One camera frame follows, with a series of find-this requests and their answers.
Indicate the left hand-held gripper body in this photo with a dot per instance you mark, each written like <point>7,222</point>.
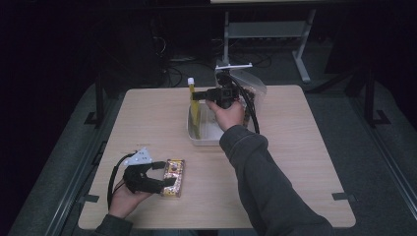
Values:
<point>137,178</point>

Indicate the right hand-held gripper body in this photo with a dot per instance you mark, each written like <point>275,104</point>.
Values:
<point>226,93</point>

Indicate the small brown snack packet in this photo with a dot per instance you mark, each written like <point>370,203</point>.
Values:
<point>173,177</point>

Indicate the yellow spouted pouch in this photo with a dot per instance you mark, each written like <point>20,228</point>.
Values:
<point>195,111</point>

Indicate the clear bag of dried seaweed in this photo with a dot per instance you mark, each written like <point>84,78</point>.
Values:
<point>254,85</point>

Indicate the white plastic container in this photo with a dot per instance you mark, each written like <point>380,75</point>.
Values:
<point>208,131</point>

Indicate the person's right hand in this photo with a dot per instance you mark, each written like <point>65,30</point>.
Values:
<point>229,116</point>

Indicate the person's left hand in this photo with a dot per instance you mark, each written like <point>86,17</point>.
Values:
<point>126,200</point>

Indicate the black tape strip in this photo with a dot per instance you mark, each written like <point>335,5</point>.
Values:
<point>88,198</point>
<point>342,196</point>

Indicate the black metal stand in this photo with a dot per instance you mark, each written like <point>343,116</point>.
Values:
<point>99,98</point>
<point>370,98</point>

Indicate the white metal desk frame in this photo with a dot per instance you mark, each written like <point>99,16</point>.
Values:
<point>265,29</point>

